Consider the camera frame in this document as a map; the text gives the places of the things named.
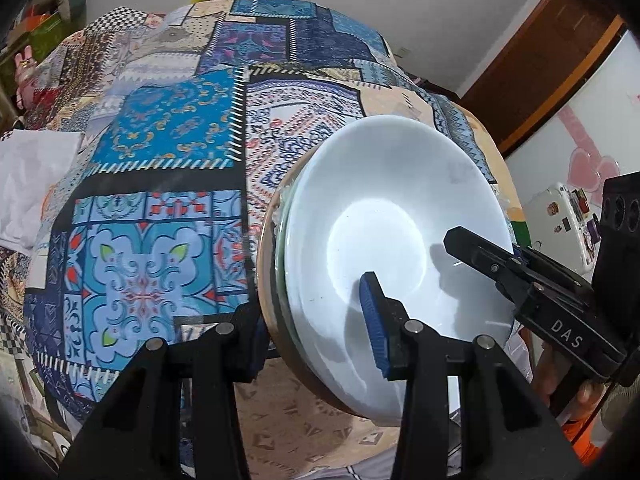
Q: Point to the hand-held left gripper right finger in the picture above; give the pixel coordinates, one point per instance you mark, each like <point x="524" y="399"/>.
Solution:
<point x="372" y="320"/>

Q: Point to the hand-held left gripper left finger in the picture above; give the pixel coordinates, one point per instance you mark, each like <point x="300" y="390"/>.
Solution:
<point x="259" y="347"/>

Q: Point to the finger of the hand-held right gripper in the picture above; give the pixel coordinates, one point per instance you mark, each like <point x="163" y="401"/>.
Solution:
<point x="475" y="255"/>
<point x="550" y="270"/>

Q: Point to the pink bowl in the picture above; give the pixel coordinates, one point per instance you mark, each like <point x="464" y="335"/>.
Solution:
<point x="261" y="265"/>

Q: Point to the white bowl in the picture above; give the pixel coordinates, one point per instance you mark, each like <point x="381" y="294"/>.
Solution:
<point x="390" y="185"/>

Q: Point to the person's right forearm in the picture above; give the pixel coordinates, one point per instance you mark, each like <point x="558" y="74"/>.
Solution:
<point x="585" y="440"/>

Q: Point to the person's right hand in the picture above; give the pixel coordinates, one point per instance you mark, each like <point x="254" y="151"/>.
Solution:
<point x="587" y="400"/>

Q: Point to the white case with stickers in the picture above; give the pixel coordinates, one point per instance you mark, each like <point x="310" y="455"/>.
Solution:
<point x="550" y="210"/>

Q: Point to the white cabinet with pink stickers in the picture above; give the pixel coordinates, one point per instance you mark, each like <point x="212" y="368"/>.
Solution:
<point x="600" y="110"/>

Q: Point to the patchwork printed blanket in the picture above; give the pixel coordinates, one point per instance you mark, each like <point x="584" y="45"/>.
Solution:
<point x="165" y="125"/>

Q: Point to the white paper sheet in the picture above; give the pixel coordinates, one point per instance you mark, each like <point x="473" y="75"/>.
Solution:
<point x="30" y="185"/>

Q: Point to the pink rabbit toy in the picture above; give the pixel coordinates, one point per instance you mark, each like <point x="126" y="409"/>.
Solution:
<point x="25" y="62"/>

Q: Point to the green box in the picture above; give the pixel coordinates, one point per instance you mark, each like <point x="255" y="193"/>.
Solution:
<point x="45" y="27"/>

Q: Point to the wooden door frame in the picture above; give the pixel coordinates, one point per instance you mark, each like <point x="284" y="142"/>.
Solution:
<point x="540" y="60"/>

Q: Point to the white wall socket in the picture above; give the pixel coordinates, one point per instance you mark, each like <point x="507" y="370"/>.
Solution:
<point x="403" y="51"/>

